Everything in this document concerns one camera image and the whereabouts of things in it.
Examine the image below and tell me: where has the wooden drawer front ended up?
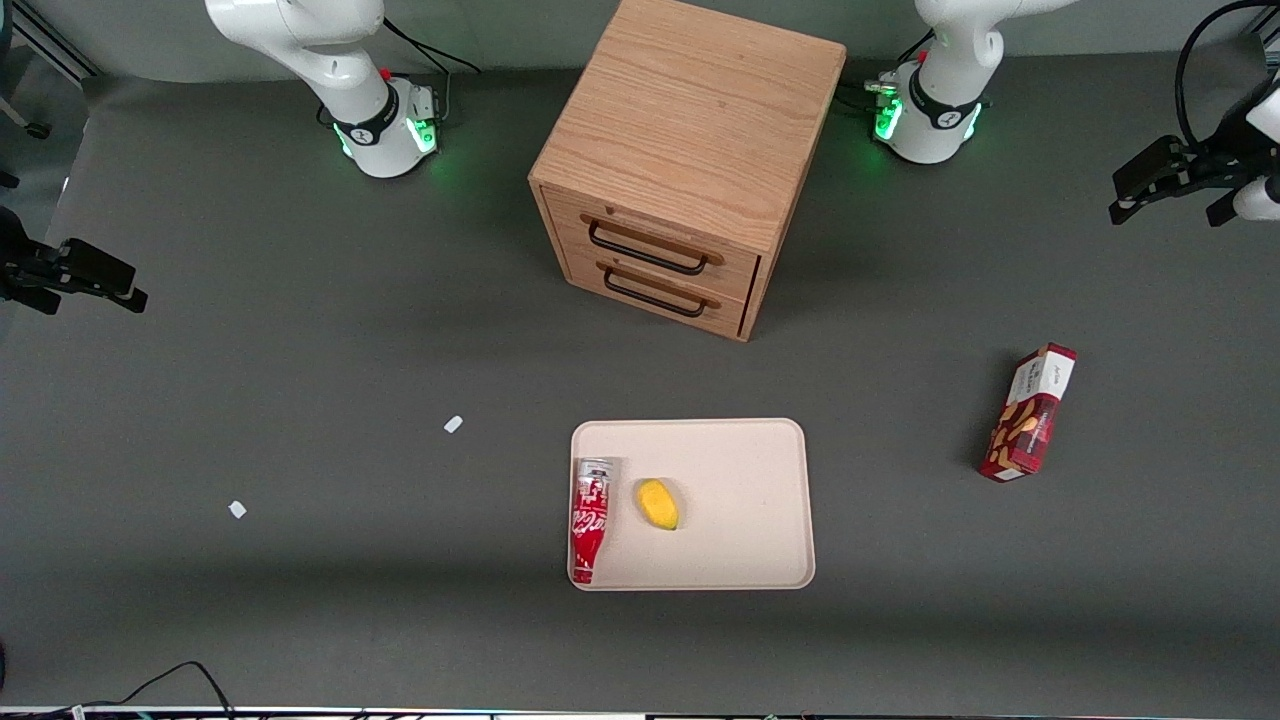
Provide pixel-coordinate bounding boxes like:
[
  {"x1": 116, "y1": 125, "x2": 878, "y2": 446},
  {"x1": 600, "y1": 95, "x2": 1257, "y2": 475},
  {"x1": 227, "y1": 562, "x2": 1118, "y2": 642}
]
[
  {"x1": 560, "y1": 244, "x2": 754, "y2": 337},
  {"x1": 543, "y1": 185, "x2": 762, "y2": 301}
]

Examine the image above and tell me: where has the aluminium frame rail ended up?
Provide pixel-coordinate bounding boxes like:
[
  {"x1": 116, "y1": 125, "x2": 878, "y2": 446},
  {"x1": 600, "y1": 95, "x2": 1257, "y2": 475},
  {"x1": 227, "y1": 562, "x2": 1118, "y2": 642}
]
[{"x1": 0, "y1": 0, "x2": 102, "y2": 83}]

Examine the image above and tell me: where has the black metal drawer handle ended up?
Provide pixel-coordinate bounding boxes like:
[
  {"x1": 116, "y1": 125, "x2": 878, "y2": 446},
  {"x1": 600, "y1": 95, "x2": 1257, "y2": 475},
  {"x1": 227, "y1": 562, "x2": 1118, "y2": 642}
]
[
  {"x1": 587, "y1": 219, "x2": 710, "y2": 277},
  {"x1": 602, "y1": 265, "x2": 710, "y2": 320}
]

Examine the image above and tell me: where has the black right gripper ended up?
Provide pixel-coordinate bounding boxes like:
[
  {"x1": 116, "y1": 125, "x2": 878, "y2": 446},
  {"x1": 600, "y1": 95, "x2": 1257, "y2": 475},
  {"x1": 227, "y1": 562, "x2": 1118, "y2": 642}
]
[{"x1": 0, "y1": 205, "x2": 150, "y2": 317}]

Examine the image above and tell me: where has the yellow lemon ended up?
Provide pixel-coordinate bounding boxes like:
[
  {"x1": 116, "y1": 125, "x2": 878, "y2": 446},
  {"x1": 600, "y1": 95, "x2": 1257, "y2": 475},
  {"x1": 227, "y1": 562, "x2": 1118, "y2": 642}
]
[{"x1": 635, "y1": 478, "x2": 681, "y2": 533}]

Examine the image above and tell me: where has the black looped cable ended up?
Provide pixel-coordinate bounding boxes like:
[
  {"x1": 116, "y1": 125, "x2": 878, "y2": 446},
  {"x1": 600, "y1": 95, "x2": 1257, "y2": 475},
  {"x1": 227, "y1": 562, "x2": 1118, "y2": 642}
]
[{"x1": 1174, "y1": 0, "x2": 1280, "y2": 151}]

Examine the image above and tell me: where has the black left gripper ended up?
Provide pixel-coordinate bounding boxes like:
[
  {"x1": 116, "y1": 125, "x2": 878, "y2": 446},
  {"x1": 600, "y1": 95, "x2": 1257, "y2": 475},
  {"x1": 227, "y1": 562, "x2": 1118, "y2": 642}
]
[{"x1": 1108, "y1": 133, "x2": 1280, "y2": 228}]

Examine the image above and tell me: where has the black thin cable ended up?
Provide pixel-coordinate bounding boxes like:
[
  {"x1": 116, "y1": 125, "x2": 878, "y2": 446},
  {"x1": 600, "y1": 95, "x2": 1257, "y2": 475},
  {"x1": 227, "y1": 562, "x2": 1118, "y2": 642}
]
[{"x1": 75, "y1": 659, "x2": 237, "y2": 717}]

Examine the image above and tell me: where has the black arm base cable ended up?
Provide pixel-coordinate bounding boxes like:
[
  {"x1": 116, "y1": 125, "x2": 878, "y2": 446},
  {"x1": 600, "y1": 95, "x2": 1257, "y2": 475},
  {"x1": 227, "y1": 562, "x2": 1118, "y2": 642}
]
[
  {"x1": 838, "y1": 30, "x2": 936, "y2": 118},
  {"x1": 382, "y1": 17, "x2": 482, "y2": 77}
]

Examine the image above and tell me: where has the beige rectangular tray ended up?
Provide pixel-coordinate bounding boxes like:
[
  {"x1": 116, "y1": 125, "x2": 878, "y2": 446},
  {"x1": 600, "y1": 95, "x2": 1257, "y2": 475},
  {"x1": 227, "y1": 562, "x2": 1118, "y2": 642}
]
[{"x1": 567, "y1": 417, "x2": 817, "y2": 592}]

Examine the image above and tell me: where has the red tartan cookie box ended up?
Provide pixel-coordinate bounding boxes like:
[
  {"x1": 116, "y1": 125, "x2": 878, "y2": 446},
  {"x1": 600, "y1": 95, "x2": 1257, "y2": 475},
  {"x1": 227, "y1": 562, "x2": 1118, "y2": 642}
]
[{"x1": 977, "y1": 342, "x2": 1079, "y2": 485}]

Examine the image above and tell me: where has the wooden two-drawer cabinet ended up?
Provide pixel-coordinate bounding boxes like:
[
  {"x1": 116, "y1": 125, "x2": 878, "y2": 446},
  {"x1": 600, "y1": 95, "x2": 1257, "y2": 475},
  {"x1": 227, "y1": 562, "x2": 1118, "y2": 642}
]
[{"x1": 528, "y1": 0, "x2": 849, "y2": 344}]

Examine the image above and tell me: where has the red cola can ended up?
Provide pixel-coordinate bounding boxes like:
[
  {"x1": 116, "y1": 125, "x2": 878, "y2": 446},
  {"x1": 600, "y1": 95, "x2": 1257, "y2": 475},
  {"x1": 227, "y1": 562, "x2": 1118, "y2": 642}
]
[{"x1": 569, "y1": 457, "x2": 614, "y2": 586}]

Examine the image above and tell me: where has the black stand foot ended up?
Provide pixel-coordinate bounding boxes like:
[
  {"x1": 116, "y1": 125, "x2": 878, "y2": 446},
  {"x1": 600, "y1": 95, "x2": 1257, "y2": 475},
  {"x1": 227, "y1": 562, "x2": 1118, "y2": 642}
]
[{"x1": 0, "y1": 94, "x2": 54, "y2": 142}]

